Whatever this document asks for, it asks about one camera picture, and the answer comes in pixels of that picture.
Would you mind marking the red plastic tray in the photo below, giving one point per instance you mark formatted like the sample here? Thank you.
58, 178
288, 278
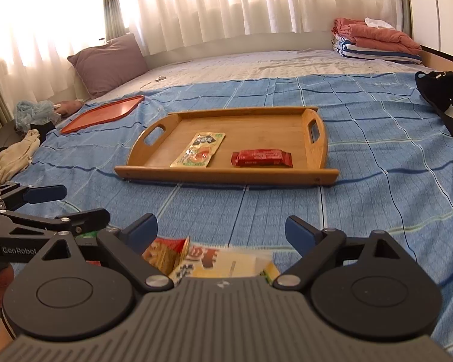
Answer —
98, 117

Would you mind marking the folded salmon pink blanket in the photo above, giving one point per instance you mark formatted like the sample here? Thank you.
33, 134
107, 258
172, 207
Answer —
381, 36

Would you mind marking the orange snack packet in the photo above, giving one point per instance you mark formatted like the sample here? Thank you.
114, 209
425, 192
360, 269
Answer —
164, 254

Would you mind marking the dark object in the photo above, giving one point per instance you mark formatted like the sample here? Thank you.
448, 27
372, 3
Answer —
43, 130

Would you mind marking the white wardrobe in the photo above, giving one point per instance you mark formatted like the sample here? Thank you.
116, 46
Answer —
438, 7

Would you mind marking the white sheer curtain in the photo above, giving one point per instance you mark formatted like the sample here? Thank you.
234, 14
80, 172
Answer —
249, 0
41, 19

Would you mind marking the black cap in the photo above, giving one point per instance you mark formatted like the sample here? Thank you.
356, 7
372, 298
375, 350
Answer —
434, 94

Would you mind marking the purple pillow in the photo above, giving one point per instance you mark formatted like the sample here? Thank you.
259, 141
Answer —
105, 64

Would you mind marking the blue plastic bag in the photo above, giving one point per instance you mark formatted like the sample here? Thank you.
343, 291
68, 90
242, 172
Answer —
32, 111

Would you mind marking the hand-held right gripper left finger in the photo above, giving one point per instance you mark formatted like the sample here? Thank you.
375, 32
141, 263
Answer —
145, 230

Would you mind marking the red snack bar packet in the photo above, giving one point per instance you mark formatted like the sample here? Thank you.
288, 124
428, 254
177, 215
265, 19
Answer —
262, 157

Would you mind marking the blue checked blanket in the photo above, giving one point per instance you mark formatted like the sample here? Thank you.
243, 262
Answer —
362, 139

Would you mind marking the white snack packet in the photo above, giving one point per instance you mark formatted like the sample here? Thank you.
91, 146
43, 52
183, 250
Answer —
230, 267

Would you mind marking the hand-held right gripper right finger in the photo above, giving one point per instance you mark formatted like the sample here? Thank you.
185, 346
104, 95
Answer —
300, 233

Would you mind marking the white patterned bed sheet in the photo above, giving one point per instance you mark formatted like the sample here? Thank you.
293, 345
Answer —
249, 64

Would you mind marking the wooden bed frame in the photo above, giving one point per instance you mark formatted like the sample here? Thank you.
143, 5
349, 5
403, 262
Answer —
441, 57

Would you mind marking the grey green curtain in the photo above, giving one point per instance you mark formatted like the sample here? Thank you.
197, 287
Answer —
404, 0

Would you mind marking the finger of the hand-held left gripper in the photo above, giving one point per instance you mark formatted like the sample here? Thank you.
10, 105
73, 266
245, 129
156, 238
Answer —
45, 194
90, 218

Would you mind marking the person's left hand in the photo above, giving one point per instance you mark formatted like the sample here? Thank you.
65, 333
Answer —
2, 284

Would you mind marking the white folded cloth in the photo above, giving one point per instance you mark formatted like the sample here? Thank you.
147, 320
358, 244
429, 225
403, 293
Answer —
377, 22

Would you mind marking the beige cloth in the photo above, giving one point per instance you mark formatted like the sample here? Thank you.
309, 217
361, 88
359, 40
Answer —
7, 158

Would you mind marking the brown plush toy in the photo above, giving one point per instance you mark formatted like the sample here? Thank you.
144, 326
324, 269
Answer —
70, 106

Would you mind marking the folded blue striped towel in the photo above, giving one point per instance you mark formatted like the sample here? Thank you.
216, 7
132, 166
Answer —
362, 51

